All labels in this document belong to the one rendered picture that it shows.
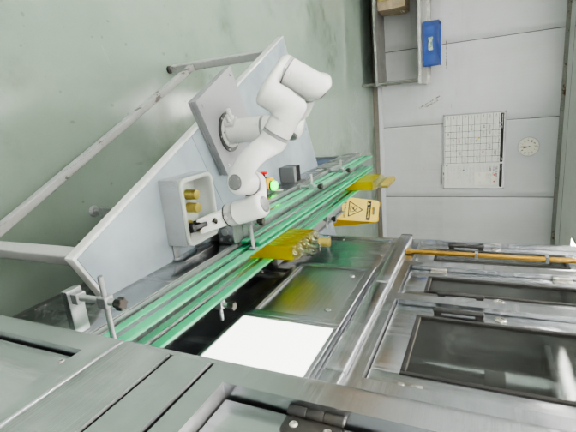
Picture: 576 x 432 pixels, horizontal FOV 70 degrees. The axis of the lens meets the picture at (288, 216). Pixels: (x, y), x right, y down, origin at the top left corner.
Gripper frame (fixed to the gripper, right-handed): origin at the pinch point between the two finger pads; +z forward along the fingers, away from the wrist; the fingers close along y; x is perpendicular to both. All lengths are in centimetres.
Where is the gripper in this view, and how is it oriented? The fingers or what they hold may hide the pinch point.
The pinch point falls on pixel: (193, 226)
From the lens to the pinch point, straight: 140.8
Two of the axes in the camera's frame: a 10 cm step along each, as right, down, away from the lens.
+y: 3.8, -2.4, 8.9
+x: -3.3, -9.4, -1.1
